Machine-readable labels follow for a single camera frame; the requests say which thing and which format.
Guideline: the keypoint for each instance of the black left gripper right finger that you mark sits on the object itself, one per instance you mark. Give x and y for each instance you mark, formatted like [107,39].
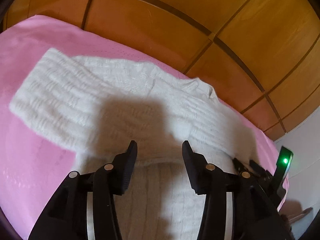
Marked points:
[236,206]

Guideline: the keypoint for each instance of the white knitted sweater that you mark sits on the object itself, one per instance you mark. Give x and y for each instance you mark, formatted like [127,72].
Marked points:
[95,107]

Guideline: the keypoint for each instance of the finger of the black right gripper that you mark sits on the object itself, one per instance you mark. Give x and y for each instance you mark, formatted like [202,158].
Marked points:
[239,167]

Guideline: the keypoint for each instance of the pink bed cover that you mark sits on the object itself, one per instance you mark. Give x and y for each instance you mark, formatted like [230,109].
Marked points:
[33,167]

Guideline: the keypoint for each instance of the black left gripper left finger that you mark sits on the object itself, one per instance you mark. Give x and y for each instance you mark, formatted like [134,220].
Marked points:
[65,214]

